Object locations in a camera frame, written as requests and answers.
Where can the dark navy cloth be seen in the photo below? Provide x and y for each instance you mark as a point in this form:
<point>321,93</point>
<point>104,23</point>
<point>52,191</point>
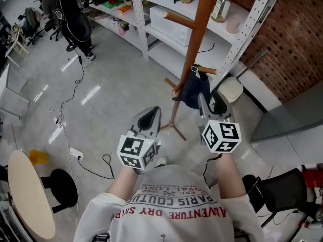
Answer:
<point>195,92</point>

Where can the white cabinet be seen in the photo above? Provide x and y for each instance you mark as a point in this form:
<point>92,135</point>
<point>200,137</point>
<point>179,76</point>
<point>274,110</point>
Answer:
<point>290,120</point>

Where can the person's right forearm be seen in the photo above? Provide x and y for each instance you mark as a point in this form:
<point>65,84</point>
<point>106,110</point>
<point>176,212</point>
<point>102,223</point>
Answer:
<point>229,178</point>

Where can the brown wooden coat rack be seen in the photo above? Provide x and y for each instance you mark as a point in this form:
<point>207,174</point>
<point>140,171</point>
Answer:
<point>194,41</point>

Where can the thin grey stick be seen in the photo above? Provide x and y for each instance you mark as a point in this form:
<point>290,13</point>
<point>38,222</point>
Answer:
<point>252,64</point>

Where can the red box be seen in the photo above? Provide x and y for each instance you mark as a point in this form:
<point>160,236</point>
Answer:
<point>314,179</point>

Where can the person's white printed shirt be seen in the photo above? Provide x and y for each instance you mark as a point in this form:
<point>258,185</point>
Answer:
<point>174,210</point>

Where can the white microwave oven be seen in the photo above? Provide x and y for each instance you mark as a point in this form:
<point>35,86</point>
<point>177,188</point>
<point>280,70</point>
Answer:
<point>171,25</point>

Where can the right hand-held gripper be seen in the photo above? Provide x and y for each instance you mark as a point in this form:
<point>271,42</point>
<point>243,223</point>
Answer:
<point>222,136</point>

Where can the person's grey shoe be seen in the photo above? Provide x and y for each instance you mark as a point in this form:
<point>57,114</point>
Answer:
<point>162,161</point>

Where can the clear plastic bottle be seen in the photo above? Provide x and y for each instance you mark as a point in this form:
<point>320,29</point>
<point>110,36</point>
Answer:
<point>221,9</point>

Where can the white metal shelf unit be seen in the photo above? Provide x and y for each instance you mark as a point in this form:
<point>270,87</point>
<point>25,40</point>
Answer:
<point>156,34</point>

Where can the pink cup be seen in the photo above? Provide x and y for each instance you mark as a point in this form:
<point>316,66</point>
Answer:
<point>233,24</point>

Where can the black floor stand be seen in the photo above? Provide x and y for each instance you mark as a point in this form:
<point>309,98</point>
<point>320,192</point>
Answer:
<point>70,47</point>

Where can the cream trash bin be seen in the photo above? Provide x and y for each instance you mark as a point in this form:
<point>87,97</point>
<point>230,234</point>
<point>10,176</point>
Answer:
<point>230,89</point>

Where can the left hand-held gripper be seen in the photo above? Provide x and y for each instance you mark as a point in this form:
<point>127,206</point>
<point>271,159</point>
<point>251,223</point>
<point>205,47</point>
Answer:
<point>136,147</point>

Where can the yellow bin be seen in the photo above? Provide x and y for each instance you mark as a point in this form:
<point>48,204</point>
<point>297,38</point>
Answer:
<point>39,157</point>

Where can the black round stool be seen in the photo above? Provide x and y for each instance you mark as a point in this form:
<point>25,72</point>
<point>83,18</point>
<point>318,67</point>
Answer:
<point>64,188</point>

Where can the white power strip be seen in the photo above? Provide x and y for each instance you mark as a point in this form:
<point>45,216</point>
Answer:
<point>58,121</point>
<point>76,153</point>

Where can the orange packet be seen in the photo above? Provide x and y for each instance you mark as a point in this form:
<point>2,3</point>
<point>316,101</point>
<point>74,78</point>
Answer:
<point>125,9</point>

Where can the black mesh office chair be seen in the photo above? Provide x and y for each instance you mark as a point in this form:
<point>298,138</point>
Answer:
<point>280,193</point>

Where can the round light wooden table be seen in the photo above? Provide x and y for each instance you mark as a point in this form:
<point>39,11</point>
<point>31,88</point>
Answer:
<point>30,193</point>

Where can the white rectangular table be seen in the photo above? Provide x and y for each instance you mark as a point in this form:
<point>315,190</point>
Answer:
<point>5,84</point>

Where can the person's left forearm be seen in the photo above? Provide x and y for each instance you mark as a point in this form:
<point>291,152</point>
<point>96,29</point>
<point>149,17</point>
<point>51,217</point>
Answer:
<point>122,183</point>

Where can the small white desk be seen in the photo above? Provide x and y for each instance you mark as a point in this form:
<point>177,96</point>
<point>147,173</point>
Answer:
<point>16,43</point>

